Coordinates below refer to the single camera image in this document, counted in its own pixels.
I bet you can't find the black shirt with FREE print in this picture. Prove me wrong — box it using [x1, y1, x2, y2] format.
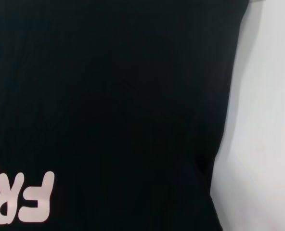
[0, 0, 252, 231]

